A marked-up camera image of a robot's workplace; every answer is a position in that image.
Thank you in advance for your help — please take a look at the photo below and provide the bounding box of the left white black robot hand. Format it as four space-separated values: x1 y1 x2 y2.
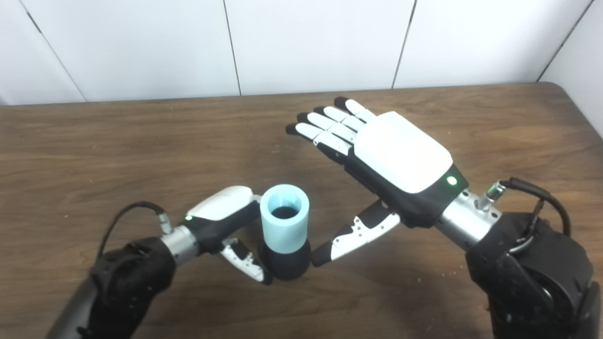
184 186 273 285

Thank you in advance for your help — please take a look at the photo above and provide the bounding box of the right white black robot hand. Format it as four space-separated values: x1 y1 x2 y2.
285 97 469 267

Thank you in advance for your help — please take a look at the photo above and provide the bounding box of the light blue cylinder cup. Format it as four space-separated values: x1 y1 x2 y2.
260 184 310 255

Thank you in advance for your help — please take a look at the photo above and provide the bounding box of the black flared nozzle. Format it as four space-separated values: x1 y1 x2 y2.
261 239 312 281

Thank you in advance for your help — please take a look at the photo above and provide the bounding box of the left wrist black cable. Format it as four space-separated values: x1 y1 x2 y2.
97 202 174 262

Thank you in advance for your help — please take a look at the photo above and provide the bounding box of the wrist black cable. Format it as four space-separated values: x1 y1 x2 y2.
476 178 571 255
97 202 174 262

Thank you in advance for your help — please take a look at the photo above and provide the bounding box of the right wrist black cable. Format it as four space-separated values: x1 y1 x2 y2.
476 178 571 255

